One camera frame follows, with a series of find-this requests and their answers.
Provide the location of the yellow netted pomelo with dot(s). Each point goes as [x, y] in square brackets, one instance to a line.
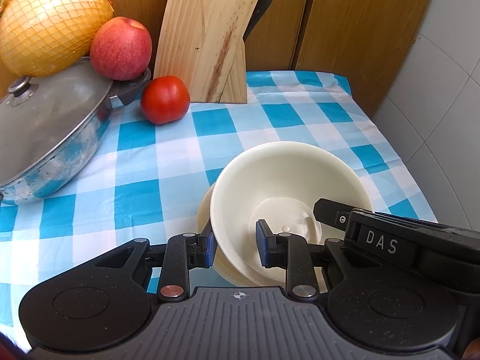
[42, 37]

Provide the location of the red tomato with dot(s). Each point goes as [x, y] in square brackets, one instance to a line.
[164, 100]

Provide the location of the cream bowl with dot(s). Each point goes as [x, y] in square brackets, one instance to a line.
[204, 213]
[279, 182]

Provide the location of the wooden knife block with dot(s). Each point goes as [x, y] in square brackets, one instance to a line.
[201, 42]

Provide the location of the black scissors in block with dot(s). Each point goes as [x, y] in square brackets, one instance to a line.
[261, 7]

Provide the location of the red apple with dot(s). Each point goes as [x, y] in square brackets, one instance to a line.
[121, 49]

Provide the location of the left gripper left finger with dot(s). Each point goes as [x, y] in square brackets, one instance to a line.
[183, 253]

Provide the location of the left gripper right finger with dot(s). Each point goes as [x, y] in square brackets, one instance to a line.
[293, 254]

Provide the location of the blue white checkered tablecloth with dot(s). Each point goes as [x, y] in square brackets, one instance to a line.
[148, 181]

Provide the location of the wooden cabinet doors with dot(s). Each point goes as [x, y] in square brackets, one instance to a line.
[365, 41]

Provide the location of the steel pan with lid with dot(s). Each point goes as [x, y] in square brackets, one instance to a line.
[52, 126]

